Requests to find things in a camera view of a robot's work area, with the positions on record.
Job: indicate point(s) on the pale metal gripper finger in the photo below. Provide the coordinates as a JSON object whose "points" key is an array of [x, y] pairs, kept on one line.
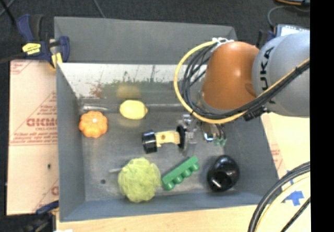
{"points": [[187, 121], [191, 145]]}

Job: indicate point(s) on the wooden axle with black wheels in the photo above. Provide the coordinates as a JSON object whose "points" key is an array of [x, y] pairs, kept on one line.
{"points": [[167, 137]]}

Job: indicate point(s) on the green toy building block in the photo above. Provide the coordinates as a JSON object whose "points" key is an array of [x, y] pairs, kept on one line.
{"points": [[181, 172]]}

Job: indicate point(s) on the black rounded cup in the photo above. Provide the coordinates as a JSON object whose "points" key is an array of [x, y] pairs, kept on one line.
{"points": [[224, 173]]}

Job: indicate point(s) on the yellow toy lemon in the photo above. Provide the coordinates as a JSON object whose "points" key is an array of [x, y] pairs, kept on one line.
{"points": [[133, 109]]}

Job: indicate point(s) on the light green toy lettuce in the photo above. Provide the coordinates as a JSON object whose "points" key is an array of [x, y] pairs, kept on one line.
{"points": [[139, 180]]}

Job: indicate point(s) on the orange toy pumpkin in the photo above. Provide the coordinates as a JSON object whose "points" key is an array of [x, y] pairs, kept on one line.
{"points": [[93, 124]]}

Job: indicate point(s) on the grey metal bin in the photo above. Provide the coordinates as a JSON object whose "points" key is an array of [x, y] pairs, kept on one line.
{"points": [[125, 43]]}

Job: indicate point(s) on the brown cardboard board red print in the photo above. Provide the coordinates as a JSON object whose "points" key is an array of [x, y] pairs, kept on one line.
{"points": [[31, 100]]}

